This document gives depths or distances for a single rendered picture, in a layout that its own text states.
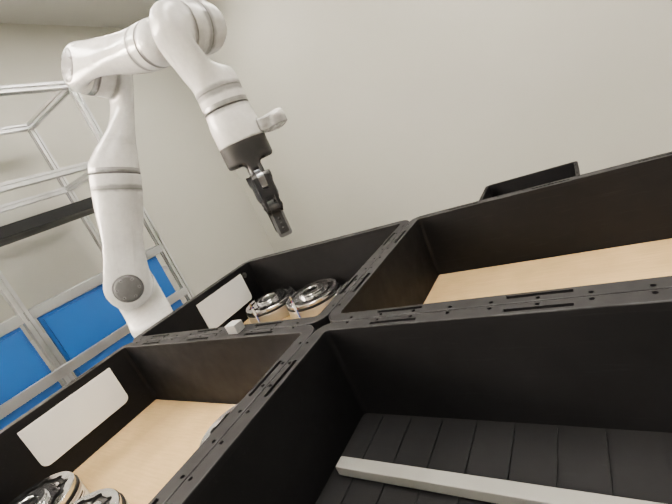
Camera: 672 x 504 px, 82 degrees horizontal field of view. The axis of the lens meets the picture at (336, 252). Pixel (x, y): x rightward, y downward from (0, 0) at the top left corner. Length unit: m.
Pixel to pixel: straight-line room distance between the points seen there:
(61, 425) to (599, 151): 3.31
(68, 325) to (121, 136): 1.71
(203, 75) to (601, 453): 0.60
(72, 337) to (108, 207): 1.68
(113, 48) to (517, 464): 0.77
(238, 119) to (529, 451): 0.52
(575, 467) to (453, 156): 3.22
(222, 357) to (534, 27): 3.10
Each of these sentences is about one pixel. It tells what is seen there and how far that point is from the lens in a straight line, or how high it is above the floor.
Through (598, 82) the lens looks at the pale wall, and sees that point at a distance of 3.34.
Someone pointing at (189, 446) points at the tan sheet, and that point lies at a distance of 0.55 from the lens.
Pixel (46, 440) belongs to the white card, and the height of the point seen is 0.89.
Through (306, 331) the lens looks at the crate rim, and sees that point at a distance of 0.40.
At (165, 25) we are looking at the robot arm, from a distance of 0.63.
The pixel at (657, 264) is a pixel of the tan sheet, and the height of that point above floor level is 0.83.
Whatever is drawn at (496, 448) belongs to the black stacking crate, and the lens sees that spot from 0.36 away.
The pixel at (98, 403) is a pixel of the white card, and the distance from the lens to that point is 0.69.
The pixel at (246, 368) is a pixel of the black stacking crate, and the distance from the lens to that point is 0.50.
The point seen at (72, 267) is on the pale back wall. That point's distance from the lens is 3.46.
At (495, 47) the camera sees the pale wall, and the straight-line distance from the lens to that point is 3.34.
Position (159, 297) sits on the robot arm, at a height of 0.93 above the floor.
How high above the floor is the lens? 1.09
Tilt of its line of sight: 15 degrees down
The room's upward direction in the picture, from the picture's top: 24 degrees counter-clockwise
